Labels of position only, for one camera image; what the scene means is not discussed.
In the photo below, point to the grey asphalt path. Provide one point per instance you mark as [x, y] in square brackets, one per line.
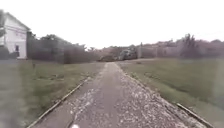
[111, 100]

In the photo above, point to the row of dark trees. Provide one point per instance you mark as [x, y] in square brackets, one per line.
[56, 50]

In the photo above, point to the pale concrete kerb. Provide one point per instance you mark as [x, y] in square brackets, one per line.
[56, 104]
[195, 115]

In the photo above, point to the grass field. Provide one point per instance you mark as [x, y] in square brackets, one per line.
[180, 76]
[36, 83]

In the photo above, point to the robot's own part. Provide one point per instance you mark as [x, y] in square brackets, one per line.
[75, 126]

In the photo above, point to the white building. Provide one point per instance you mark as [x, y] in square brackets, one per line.
[13, 38]

